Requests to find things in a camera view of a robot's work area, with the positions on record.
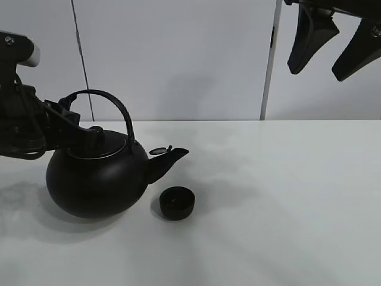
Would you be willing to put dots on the small black teacup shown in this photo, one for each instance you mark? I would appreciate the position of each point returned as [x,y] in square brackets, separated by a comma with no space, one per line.
[177,203]

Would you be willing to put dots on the black round teapot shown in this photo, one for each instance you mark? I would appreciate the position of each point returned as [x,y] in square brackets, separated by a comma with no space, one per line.
[108,178]

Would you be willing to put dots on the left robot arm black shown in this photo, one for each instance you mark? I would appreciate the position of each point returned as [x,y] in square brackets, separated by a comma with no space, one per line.
[18,50]

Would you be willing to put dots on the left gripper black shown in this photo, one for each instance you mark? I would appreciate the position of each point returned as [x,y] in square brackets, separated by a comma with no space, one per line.
[31,127]

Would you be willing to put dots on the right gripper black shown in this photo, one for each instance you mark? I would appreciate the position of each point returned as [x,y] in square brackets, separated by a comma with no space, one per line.
[316,27]

